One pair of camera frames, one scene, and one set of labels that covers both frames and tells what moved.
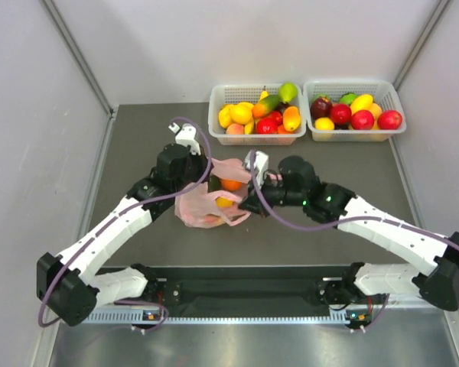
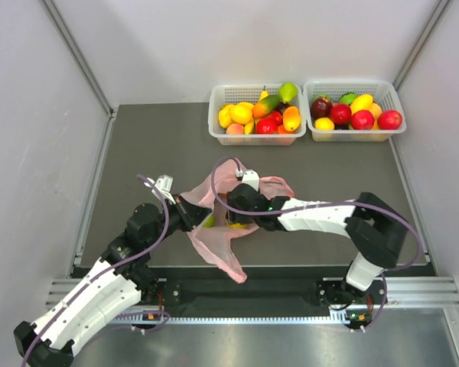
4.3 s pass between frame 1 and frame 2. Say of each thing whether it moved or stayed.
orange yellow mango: stayed
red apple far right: stayed
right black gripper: moved
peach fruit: stayed
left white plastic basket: stayed
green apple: moved
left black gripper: moved
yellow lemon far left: stayed
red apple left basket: stayed
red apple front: stayed
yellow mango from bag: moved
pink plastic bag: moved
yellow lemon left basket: stayed
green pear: stayed
